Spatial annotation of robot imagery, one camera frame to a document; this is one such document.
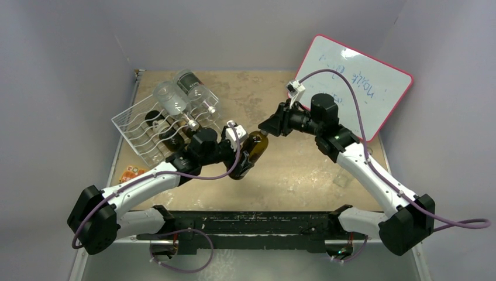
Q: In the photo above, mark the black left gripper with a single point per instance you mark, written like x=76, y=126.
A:
x=231, y=161

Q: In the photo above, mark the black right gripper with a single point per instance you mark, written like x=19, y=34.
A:
x=282, y=120

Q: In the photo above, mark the dark wine bottle foil neck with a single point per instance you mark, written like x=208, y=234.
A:
x=255, y=145

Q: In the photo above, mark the olive wine bottle beige label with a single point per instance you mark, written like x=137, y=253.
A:
x=188, y=132

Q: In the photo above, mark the dark green wine bottle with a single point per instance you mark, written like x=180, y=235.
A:
x=167, y=131

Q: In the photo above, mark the round clear bottle silver cap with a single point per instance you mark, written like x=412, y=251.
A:
x=175, y=102

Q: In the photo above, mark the tall clear bottle silver cap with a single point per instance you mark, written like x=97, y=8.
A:
x=198, y=93

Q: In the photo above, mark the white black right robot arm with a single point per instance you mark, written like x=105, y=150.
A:
x=403, y=223

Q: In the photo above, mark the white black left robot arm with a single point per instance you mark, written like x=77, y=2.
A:
x=101, y=216

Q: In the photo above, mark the clear glass bottle lying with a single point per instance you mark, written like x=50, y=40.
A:
x=343, y=176

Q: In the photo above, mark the pink framed whiteboard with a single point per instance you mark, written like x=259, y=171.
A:
x=365, y=89

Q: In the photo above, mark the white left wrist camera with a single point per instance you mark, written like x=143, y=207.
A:
x=235, y=134

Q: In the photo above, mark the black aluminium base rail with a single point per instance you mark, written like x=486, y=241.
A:
x=252, y=230

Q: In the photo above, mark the white wire wine rack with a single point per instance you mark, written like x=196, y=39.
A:
x=132, y=126

